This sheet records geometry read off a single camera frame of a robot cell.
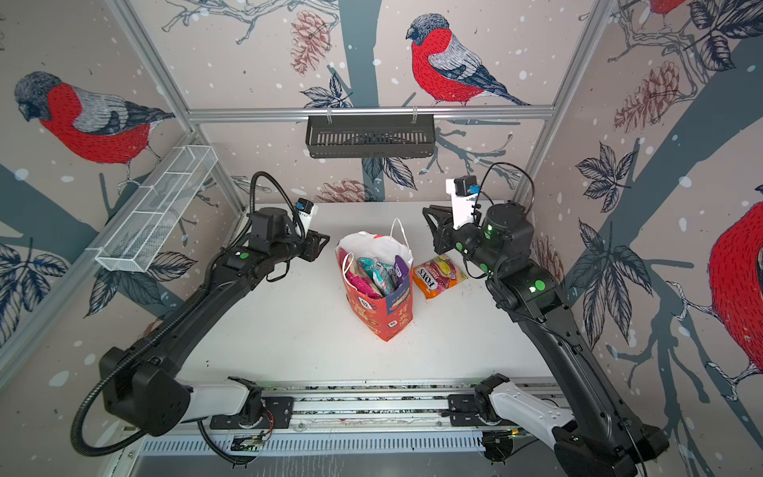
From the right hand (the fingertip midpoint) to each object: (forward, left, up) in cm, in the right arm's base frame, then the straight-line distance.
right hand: (419, 212), depth 60 cm
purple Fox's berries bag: (+3, +4, -25) cm, 26 cm away
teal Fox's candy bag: (+2, +9, -27) cm, 29 cm away
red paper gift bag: (-10, +7, -28) cm, 31 cm away
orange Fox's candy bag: (+10, -8, -40) cm, 41 cm away
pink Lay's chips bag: (-6, +14, -21) cm, 25 cm away
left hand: (+7, +26, -15) cm, 31 cm away
